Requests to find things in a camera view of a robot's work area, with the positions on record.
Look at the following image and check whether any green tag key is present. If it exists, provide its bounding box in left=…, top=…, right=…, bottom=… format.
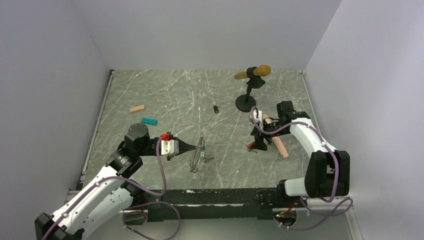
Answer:
left=199, top=151, right=214, bottom=162

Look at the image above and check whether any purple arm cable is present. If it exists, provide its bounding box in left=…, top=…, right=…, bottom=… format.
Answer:
left=39, top=137, right=182, bottom=240
left=250, top=105, right=354, bottom=232

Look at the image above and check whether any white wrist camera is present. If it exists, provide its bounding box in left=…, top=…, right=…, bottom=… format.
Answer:
left=160, top=133, right=179, bottom=156
left=250, top=110, right=263, bottom=125

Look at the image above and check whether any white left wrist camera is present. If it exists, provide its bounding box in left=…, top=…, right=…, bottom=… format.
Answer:
left=160, top=133, right=179, bottom=156

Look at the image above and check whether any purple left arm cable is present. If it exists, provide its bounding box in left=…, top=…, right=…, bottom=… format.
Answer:
left=39, top=137, right=182, bottom=240

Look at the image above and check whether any black microphone stand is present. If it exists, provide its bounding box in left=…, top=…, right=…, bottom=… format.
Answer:
left=235, top=76, right=266, bottom=113

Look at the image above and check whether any teal block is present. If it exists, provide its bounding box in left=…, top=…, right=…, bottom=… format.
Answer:
left=141, top=117, right=158, bottom=126

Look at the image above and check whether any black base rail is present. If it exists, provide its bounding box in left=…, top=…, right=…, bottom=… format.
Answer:
left=127, top=187, right=301, bottom=222

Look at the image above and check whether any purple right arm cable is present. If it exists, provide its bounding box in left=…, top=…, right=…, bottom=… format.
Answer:
left=250, top=105, right=354, bottom=232

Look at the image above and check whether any tan wooden block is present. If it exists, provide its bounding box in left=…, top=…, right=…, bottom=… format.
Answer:
left=129, top=104, right=146, bottom=113

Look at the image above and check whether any gold microphone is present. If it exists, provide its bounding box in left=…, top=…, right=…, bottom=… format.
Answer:
left=234, top=65, right=272, bottom=80

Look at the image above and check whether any black tag key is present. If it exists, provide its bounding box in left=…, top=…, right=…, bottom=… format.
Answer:
left=213, top=104, right=222, bottom=114

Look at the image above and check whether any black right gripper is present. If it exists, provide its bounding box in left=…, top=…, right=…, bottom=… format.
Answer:
left=249, top=119, right=290, bottom=152

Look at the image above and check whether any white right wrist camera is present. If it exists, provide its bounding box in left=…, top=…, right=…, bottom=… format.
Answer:
left=250, top=110, right=263, bottom=125

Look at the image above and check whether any red tag key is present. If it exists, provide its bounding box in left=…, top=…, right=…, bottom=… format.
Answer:
left=246, top=143, right=257, bottom=153

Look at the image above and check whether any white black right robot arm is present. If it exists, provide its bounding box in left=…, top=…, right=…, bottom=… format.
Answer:
left=249, top=101, right=350, bottom=208

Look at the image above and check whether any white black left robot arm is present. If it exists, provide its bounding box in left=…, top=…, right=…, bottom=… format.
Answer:
left=34, top=123, right=198, bottom=240

